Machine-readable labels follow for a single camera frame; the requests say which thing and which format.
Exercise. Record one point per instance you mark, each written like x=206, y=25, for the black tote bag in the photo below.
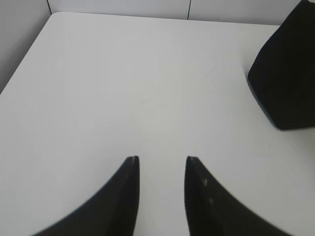
x=282, y=77

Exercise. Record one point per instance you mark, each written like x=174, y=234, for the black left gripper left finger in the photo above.
x=112, y=211

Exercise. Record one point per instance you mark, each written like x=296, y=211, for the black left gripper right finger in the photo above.
x=212, y=211

